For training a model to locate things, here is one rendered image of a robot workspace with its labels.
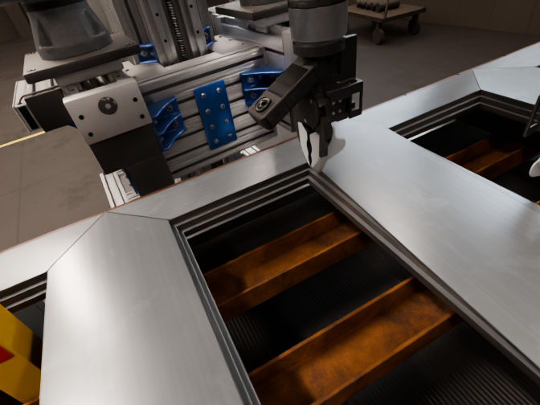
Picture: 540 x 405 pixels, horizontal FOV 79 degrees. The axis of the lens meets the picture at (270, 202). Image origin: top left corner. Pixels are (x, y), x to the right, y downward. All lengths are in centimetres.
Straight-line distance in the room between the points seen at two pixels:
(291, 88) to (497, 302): 34
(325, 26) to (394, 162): 26
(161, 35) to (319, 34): 58
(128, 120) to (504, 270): 67
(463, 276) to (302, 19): 36
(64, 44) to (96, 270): 48
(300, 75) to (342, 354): 41
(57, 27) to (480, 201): 81
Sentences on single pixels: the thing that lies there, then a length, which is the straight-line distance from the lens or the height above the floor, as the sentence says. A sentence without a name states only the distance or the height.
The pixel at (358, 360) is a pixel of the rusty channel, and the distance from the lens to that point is 54.
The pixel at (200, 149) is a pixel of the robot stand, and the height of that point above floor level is 74.
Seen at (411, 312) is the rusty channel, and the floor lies 68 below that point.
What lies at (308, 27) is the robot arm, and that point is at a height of 108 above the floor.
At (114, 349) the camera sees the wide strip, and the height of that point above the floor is 85.
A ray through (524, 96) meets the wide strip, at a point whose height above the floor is 85.
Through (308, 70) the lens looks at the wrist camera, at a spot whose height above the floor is 103.
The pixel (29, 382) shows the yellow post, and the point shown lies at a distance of 61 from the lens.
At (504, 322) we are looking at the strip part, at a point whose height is 85.
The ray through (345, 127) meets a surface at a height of 85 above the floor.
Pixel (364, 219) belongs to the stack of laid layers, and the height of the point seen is 83.
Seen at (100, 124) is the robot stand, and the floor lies 93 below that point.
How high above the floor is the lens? 118
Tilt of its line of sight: 39 degrees down
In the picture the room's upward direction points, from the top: 10 degrees counter-clockwise
